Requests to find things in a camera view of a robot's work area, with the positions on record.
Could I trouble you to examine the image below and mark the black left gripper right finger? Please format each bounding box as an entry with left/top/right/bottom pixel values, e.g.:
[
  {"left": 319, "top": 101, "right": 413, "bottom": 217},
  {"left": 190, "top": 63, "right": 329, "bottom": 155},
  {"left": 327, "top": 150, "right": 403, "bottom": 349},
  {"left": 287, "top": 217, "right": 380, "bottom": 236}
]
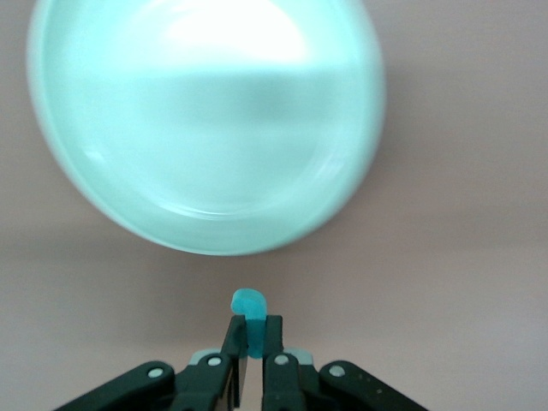
[{"left": 259, "top": 314, "right": 429, "bottom": 411}]

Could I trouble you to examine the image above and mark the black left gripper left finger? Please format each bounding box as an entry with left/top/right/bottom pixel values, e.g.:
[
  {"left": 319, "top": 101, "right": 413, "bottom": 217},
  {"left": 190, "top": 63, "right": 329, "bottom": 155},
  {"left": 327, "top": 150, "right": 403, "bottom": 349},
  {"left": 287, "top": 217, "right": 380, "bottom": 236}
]
[{"left": 53, "top": 314, "right": 250, "bottom": 411}]

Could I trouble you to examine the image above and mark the teal foam letter r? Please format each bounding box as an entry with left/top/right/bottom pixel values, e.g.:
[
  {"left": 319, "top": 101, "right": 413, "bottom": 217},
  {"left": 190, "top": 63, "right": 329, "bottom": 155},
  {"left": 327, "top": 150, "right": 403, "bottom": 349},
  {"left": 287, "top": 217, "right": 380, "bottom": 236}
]
[{"left": 230, "top": 289, "right": 269, "bottom": 360}]

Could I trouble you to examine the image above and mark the brown table cover sheet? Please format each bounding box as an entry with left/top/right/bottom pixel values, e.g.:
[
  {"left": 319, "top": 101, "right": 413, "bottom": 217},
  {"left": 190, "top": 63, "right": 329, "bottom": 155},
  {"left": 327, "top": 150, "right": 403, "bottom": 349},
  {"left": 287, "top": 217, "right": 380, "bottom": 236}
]
[{"left": 0, "top": 0, "right": 548, "bottom": 411}]

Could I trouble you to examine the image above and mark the pale green round plate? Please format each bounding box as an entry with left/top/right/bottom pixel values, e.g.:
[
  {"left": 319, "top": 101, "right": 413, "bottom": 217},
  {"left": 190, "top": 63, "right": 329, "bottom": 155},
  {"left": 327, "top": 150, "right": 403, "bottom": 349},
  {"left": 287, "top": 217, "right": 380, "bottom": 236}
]
[{"left": 26, "top": 0, "right": 384, "bottom": 257}]

